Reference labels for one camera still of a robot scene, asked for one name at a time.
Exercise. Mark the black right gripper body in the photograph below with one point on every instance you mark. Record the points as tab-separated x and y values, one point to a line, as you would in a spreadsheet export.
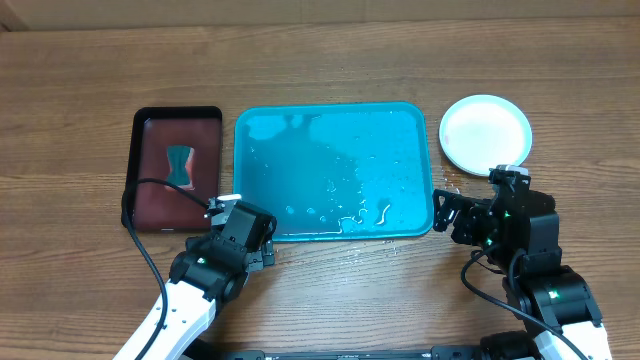
476	229

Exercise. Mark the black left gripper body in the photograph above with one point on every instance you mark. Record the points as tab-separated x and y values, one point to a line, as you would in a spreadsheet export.
263	257

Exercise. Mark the light blue plate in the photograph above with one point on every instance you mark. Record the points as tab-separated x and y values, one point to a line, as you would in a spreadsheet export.
480	132

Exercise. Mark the green and orange sponge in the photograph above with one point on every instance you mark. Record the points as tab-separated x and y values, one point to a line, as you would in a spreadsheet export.
180	159

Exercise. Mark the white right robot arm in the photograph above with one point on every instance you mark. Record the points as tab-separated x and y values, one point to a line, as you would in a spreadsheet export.
560	315

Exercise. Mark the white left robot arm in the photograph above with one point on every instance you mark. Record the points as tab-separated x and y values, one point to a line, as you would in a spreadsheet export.
178	317

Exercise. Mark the dark red tray black rim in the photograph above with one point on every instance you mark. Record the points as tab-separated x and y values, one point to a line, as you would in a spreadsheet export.
154	207

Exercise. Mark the teal plastic tray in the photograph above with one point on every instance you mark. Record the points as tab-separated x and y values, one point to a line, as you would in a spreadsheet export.
337	172

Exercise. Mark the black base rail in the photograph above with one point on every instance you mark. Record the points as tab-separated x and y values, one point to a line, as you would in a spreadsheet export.
204	351

